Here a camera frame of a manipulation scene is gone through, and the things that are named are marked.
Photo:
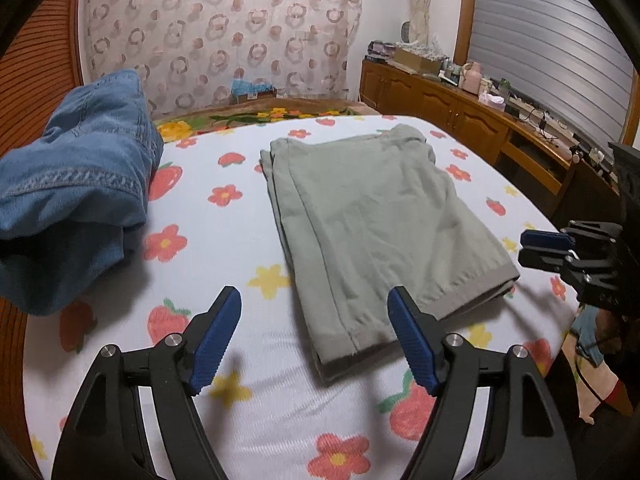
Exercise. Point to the dark storage box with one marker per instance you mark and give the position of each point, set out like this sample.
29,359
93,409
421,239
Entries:
381,51

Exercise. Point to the pink tissue box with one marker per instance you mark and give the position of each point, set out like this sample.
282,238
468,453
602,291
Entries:
491,102

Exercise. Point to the white power strip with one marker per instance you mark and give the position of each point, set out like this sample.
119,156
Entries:
532,107

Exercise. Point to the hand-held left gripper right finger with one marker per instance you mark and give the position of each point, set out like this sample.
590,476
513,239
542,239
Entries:
415,345

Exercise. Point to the small cardboard box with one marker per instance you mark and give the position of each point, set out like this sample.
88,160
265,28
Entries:
257,95

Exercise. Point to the beige tied curtain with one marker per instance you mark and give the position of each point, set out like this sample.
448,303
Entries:
419,5

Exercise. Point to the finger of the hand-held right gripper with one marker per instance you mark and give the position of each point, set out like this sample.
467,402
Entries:
545,239
547,260

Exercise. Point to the small oval fan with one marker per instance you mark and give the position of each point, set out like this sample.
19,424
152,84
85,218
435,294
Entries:
407,32

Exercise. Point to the grey pants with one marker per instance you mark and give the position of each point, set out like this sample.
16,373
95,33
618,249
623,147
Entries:
380,230

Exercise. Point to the wooden louvred wardrobe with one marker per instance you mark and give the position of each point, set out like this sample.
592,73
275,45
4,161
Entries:
40,90

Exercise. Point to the green capped bottle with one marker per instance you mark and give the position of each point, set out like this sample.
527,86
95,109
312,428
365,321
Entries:
503,89

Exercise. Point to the circle patterned curtain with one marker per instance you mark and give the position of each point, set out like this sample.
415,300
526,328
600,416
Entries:
225,35

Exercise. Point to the brown floral blanket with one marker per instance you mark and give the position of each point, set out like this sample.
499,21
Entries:
280,115

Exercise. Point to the wooden cabinet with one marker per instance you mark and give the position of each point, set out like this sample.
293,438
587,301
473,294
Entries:
440,105

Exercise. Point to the pink thermos jug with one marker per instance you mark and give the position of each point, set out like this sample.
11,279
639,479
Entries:
472,78

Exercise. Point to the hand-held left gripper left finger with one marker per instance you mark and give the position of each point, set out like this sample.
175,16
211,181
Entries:
212,350

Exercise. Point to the grey window blind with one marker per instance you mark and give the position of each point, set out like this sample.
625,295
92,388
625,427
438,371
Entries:
550,45

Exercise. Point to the strawberry flower printed bed sheet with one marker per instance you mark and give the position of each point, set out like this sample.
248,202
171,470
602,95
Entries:
210,240

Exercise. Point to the large open cardboard box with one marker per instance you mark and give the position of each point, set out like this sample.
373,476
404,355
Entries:
412,62

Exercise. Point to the blue denim jeans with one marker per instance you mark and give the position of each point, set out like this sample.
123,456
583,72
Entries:
70,190

